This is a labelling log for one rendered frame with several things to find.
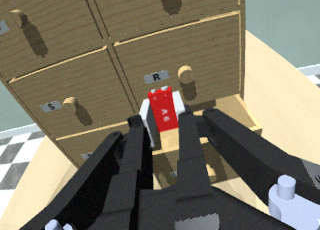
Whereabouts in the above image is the red nine-volt battery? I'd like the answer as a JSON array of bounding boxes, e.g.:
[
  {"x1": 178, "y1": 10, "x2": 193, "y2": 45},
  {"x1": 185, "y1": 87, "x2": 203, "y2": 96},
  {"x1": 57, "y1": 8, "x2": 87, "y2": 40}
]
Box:
[{"x1": 148, "y1": 86, "x2": 178, "y2": 132}]

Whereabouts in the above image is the brown wooden drawer front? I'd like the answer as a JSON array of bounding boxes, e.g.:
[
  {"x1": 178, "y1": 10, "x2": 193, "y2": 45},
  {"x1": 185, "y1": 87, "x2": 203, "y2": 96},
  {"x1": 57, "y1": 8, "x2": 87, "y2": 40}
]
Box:
[
  {"x1": 0, "y1": 0, "x2": 103, "y2": 77},
  {"x1": 8, "y1": 46, "x2": 136, "y2": 137},
  {"x1": 56, "y1": 121, "x2": 129, "y2": 167},
  {"x1": 152, "y1": 94, "x2": 263, "y2": 189},
  {"x1": 95, "y1": 0, "x2": 238, "y2": 38},
  {"x1": 114, "y1": 11, "x2": 240, "y2": 109}
]

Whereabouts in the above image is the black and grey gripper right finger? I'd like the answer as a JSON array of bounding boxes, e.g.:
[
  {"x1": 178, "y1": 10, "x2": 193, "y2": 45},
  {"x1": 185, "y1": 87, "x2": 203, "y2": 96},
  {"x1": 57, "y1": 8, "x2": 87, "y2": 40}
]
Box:
[{"x1": 172, "y1": 91, "x2": 320, "y2": 230}]

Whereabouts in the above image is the small wooden chest of drawers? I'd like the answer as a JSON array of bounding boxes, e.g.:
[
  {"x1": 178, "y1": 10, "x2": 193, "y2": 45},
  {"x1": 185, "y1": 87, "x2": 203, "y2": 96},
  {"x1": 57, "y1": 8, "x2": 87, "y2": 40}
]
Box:
[{"x1": 0, "y1": 0, "x2": 246, "y2": 169}]

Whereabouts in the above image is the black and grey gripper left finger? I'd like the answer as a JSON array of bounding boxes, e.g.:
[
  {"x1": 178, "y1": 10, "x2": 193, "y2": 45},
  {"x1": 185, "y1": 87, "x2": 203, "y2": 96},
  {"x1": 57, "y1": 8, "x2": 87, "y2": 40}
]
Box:
[{"x1": 18, "y1": 99, "x2": 156, "y2": 230}]

